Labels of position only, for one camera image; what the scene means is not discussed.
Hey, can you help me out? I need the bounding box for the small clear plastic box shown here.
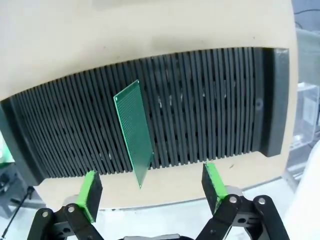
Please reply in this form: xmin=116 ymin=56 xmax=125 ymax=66
xmin=290 ymin=82 xmax=320 ymax=151

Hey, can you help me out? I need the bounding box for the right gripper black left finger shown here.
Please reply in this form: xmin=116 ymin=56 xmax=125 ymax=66
xmin=29 ymin=169 xmax=104 ymax=240

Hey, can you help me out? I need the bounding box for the thin black floor cable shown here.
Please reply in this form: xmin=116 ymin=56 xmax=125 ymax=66
xmin=3 ymin=186 xmax=35 ymax=235

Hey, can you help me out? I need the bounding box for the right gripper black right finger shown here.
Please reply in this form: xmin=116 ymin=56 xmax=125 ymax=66
xmin=201 ymin=161 xmax=291 ymax=240

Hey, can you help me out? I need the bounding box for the green perforated circuit board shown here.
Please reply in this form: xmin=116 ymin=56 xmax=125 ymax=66
xmin=113 ymin=79 xmax=155 ymax=190

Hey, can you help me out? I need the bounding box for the dark grey metal frame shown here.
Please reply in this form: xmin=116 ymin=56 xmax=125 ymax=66
xmin=0 ymin=165 xmax=32 ymax=220

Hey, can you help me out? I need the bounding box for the black slotted PCB rack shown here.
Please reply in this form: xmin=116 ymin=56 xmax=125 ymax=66
xmin=0 ymin=46 xmax=291 ymax=187

